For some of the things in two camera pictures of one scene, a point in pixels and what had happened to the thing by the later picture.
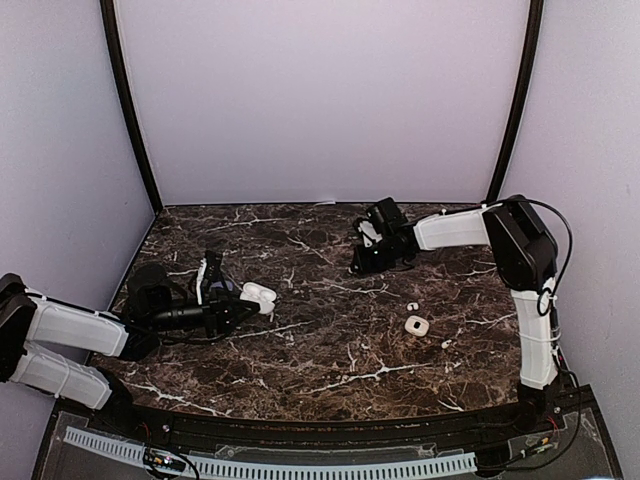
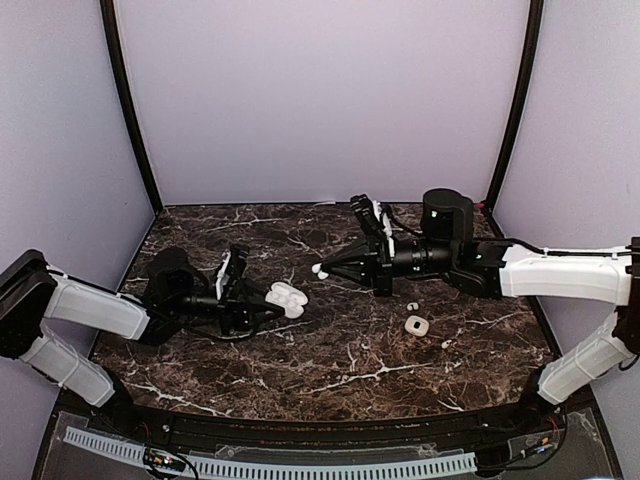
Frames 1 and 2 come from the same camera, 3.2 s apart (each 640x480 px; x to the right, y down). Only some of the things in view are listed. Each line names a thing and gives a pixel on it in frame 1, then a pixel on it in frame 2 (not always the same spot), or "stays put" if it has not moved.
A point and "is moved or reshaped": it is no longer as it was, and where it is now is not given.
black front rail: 473,425 stays put
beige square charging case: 416,325 stays put
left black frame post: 108,16 stays put
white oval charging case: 265,298 is moved or reshaped
